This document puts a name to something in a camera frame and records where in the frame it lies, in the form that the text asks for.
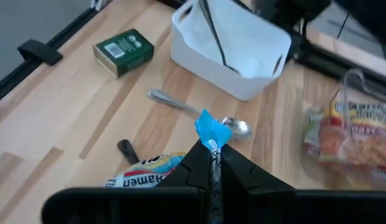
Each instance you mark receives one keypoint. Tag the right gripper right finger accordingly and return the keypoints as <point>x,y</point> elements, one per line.
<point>242,177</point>

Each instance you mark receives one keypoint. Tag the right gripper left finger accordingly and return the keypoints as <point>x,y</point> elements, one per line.
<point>193,174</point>

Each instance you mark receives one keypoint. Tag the blue ramen noodle packet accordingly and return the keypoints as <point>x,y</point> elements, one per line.
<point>213,130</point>

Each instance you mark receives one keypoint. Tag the red and yellow ramen packet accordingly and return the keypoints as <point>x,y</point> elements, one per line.
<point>361,140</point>

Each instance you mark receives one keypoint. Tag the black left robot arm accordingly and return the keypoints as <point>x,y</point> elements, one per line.
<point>361,18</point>

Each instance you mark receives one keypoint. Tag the silver metal spoon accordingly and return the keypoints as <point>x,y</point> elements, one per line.
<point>239,127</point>

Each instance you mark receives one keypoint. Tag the clear plastic bin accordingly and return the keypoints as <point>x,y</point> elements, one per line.
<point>309,161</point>

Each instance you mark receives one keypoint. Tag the white plastic bin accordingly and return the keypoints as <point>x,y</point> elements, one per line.
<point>258,46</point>

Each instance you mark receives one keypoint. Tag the green cardboard box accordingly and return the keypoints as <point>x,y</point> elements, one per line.
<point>124,49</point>

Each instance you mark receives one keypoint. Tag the black table edge clip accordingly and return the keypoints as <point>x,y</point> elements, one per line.
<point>40,51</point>

